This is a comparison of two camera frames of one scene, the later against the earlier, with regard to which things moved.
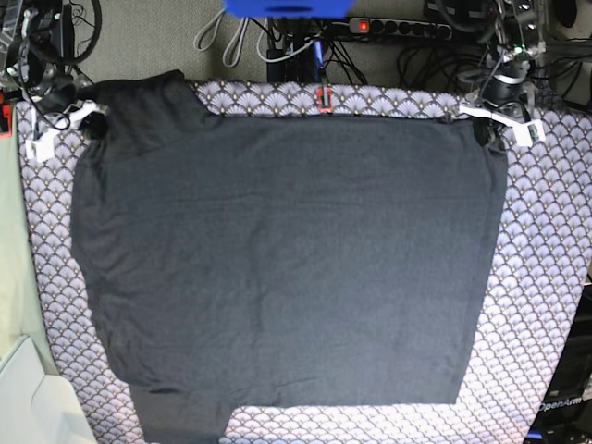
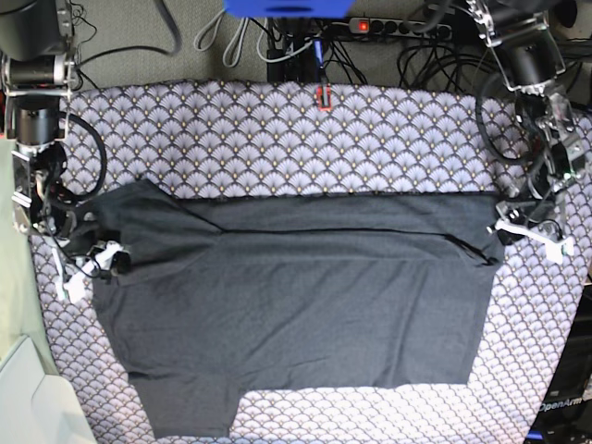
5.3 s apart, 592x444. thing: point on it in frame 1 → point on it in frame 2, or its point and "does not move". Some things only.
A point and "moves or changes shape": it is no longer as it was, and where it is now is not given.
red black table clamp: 325,98 does not move
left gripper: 61,94 → 66,227
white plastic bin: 38,406 does not move
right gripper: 507,85 → 540,209
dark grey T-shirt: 278,261 moves or changes shape
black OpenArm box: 565,415 does not move
